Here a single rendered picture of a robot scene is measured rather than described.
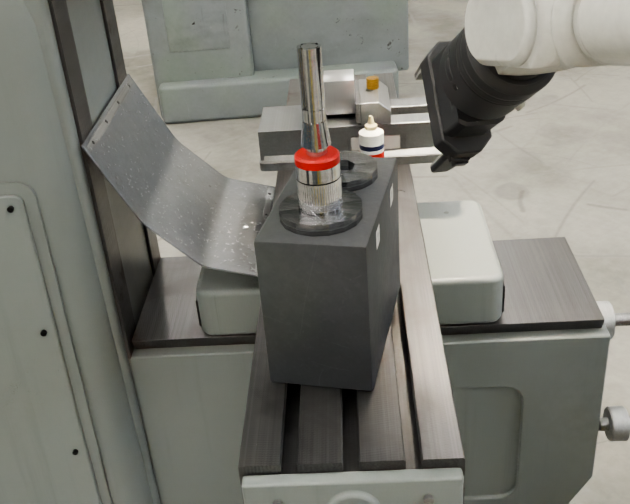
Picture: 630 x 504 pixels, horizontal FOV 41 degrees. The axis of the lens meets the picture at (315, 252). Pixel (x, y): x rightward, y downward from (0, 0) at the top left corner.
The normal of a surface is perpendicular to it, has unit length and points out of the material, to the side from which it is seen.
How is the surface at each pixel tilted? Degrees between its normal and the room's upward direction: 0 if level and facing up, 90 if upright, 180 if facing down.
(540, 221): 0
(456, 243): 0
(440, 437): 0
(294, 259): 90
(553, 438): 90
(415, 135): 90
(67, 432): 89
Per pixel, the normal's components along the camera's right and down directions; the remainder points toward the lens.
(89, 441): -0.02, 0.48
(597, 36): -0.88, 0.45
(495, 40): -0.96, 0.12
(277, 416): -0.07, -0.86
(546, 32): -0.48, 0.33
